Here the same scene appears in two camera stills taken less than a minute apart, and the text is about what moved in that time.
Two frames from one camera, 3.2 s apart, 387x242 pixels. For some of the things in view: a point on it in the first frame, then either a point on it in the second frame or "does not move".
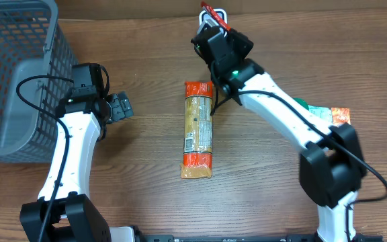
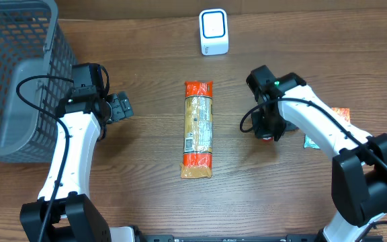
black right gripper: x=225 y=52 → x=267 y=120
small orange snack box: x=340 y=115 does not move
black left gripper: x=122 y=105 does not move
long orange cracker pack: x=197 y=162 does not move
